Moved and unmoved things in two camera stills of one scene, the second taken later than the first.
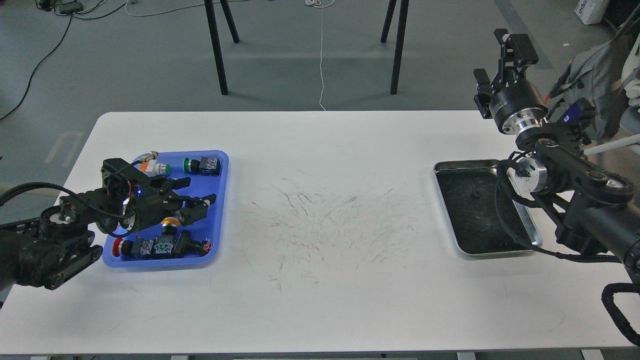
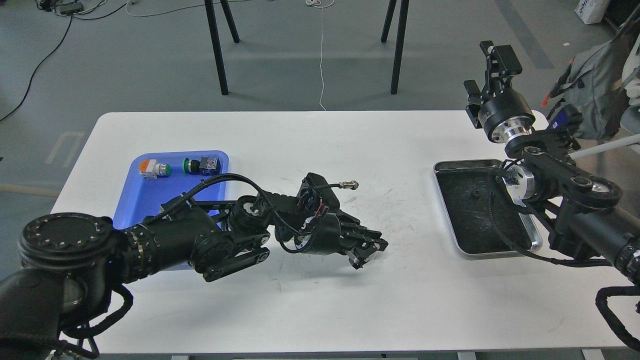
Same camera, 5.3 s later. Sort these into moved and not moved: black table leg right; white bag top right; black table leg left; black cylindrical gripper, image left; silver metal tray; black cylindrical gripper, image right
Moved: black cylindrical gripper, image left; black cylindrical gripper, image right
Not moved: black table leg right; black table leg left; silver metal tray; white bag top right
